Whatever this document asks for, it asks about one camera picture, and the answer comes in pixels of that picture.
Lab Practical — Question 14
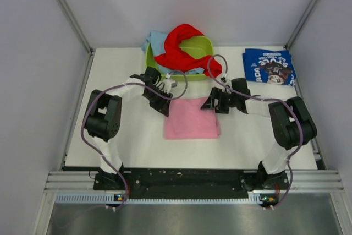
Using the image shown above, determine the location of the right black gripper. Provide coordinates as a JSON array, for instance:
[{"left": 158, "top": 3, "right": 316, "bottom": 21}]
[{"left": 201, "top": 88, "right": 238, "bottom": 114}]

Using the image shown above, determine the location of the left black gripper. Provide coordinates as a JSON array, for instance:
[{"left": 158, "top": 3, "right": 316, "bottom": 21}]
[{"left": 143, "top": 87, "right": 173, "bottom": 116}]

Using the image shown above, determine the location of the pink t shirt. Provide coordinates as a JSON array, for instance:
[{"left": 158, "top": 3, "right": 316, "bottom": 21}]
[{"left": 163, "top": 97, "right": 221, "bottom": 140}]

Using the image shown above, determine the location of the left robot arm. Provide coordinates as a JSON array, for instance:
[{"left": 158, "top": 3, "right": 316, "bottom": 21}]
[{"left": 81, "top": 67, "right": 177, "bottom": 189}]

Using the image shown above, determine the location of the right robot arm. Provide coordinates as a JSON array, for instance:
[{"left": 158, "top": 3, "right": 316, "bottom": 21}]
[{"left": 200, "top": 78, "right": 317, "bottom": 189}]

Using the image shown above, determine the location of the red t shirt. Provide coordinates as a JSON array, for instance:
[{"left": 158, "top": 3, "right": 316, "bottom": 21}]
[{"left": 154, "top": 24, "right": 222, "bottom": 77}]

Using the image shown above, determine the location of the green plastic basin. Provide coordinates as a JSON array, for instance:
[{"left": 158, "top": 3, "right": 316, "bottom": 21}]
[{"left": 145, "top": 36, "right": 213, "bottom": 81}]

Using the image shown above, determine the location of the light blue t shirt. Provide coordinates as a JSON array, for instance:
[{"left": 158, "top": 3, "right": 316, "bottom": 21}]
[{"left": 141, "top": 30, "right": 204, "bottom": 75}]

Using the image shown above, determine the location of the folded blue printed t shirt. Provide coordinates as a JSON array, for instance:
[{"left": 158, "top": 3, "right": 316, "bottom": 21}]
[{"left": 242, "top": 48, "right": 296, "bottom": 86}]

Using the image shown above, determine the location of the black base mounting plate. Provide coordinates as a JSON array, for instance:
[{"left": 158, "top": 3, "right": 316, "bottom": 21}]
[{"left": 93, "top": 168, "right": 289, "bottom": 199}]

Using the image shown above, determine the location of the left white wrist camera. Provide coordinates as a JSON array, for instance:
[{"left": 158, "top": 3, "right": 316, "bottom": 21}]
[{"left": 162, "top": 73, "right": 177, "bottom": 92}]

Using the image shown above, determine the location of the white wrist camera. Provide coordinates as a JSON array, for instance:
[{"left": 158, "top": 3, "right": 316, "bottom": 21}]
[
  {"left": 220, "top": 73, "right": 229, "bottom": 85},
  {"left": 162, "top": 73, "right": 177, "bottom": 92}
]

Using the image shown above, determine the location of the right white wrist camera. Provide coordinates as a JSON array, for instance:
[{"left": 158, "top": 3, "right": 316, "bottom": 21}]
[{"left": 220, "top": 73, "right": 229, "bottom": 85}]

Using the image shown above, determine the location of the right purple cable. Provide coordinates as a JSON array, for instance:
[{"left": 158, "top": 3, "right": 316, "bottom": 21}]
[{"left": 206, "top": 54, "right": 304, "bottom": 210}]

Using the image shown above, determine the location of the purple cable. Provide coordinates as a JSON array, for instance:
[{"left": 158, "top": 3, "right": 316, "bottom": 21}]
[
  {"left": 80, "top": 70, "right": 189, "bottom": 210},
  {"left": 206, "top": 54, "right": 304, "bottom": 210}
]

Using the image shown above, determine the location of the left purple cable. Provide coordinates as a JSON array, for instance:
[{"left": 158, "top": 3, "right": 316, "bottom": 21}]
[{"left": 80, "top": 70, "right": 189, "bottom": 210}]

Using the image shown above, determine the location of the grey slotted cable duct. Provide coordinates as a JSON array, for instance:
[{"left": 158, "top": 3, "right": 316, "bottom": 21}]
[{"left": 55, "top": 193, "right": 263, "bottom": 206}]

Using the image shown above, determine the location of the aluminium frame rail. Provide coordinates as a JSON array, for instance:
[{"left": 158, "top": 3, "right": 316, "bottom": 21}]
[{"left": 44, "top": 170, "right": 344, "bottom": 193}]

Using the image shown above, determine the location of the left aluminium corner post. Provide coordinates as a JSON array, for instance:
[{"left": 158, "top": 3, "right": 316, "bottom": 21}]
[{"left": 41, "top": 0, "right": 95, "bottom": 54}]

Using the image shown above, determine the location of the aluminium corner post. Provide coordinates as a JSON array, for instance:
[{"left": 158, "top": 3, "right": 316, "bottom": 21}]
[
  {"left": 41, "top": 0, "right": 95, "bottom": 54},
  {"left": 284, "top": 0, "right": 320, "bottom": 49}
]

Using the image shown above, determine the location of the right aluminium corner post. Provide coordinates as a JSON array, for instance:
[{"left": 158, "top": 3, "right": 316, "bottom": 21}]
[{"left": 284, "top": 0, "right": 320, "bottom": 49}]

